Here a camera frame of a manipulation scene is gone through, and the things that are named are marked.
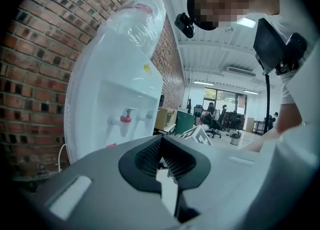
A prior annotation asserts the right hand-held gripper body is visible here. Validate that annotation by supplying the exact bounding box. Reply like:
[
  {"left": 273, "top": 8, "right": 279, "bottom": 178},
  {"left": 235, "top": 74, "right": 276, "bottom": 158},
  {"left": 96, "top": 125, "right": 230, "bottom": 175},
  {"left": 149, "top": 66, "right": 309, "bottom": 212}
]
[{"left": 180, "top": 126, "right": 214, "bottom": 147}]

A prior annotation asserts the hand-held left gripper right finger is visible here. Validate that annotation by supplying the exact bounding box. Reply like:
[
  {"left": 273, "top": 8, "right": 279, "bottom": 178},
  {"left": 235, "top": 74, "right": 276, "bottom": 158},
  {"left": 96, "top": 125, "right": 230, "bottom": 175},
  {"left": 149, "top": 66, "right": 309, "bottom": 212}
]
[{"left": 159, "top": 135, "right": 320, "bottom": 230}]

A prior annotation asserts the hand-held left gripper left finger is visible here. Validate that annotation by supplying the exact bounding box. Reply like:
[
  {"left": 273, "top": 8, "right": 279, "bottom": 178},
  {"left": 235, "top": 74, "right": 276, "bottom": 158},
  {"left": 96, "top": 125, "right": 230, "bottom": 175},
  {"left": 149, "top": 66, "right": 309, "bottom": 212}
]
[{"left": 17, "top": 135, "right": 178, "bottom": 230}]

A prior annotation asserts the person's right forearm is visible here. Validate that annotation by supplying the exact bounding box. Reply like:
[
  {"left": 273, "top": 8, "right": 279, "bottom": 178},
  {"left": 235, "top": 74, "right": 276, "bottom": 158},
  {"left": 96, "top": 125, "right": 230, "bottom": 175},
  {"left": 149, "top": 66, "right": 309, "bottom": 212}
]
[{"left": 239, "top": 98, "right": 305, "bottom": 153}]

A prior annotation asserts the white water dispenser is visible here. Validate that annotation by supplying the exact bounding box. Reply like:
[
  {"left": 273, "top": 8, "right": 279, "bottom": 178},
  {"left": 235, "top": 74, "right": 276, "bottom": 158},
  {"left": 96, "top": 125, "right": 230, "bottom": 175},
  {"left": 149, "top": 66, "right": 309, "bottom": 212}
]
[{"left": 63, "top": 15, "right": 164, "bottom": 165}]

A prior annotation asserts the large clear water bottle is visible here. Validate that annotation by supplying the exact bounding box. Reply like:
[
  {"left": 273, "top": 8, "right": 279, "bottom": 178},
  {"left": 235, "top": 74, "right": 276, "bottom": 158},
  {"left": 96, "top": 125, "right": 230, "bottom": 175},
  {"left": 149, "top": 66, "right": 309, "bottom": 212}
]
[{"left": 95, "top": 0, "right": 167, "bottom": 60}]

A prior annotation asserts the black office chair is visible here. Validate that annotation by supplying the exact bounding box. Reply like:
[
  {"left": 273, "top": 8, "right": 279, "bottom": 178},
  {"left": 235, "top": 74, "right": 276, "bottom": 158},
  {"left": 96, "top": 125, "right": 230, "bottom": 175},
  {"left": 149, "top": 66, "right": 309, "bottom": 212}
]
[
  {"left": 202, "top": 108, "right": 224, "bottom": 139},
  {"left": 193, "top": 104, "right": 204, "bottom": 119}
]

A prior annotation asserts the silver trash can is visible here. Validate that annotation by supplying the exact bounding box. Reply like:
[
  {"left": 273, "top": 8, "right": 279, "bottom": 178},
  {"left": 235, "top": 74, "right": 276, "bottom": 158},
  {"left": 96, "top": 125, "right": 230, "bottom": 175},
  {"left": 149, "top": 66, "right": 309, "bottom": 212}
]
[{"left": 229, "top": 133, "right": 242, "bottom": 147}]

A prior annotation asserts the plain brown cardboard box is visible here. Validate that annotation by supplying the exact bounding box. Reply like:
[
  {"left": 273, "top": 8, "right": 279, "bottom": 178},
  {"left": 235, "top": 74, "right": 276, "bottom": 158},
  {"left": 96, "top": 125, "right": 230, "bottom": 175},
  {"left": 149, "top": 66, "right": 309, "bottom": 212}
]
[{"left": 154, "top": 107, "right": 179, "bottom": 132}]

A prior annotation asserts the ceiling air conditioner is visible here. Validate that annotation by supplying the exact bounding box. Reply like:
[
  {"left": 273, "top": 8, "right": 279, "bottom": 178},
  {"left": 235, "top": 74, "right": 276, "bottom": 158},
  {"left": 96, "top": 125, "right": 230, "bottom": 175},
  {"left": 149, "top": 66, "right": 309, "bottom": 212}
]
[{"left": 225, "top": 66, "right": 257, "bottom": 78}]

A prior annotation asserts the black device box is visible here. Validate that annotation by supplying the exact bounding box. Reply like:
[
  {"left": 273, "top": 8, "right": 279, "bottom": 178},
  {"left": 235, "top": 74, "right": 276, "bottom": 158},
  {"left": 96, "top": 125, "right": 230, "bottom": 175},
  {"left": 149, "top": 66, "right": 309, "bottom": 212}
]
[{"left": 252, "top": 18, "right": 309, "bottom": 76}]

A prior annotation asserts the ceiling light panel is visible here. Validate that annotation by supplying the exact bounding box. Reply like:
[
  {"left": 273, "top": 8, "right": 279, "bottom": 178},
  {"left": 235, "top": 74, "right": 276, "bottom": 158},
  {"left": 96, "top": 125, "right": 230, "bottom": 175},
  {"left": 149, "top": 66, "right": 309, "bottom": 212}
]
[{"left": 236, "top": 17, "right": 258, "bottom": 28}]

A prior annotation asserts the person's head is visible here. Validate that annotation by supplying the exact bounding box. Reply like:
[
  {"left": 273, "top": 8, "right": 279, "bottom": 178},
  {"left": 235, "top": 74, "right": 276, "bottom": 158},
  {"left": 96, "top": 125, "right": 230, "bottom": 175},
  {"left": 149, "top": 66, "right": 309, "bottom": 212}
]
[{"left": 186, "top": 0, "right": 280, "bottom": 31}]

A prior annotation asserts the person's white printed shirt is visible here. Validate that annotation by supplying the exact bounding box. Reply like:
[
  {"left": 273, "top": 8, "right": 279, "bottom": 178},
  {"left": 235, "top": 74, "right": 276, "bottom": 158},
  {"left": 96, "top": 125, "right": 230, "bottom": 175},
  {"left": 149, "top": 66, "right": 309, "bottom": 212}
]
[{"left": 246, "top": 0, "right": 320, "bottom": 131}]

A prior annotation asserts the white power cable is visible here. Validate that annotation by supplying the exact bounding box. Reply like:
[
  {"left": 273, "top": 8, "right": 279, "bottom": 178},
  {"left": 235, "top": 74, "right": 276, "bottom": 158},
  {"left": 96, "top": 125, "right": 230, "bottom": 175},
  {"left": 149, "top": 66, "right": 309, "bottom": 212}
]
[{"left": 57, "top": 143, "right": 69, "bottom": 172}]

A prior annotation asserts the thick black cable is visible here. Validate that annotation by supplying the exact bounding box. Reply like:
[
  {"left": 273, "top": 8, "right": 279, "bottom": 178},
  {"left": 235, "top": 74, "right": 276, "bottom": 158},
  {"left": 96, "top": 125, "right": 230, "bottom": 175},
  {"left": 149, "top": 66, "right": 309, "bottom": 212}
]
[{"left": 264, "top": 73, "right": 274, "bottom": 132}]

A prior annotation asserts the black head-worn camera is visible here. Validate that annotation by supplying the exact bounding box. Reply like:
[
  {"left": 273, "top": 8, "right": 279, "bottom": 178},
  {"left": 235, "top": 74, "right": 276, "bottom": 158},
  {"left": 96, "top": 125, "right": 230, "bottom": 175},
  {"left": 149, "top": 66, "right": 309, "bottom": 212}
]
[{"left": 174, "top": 12, "right": 196, "bottom": 39}]

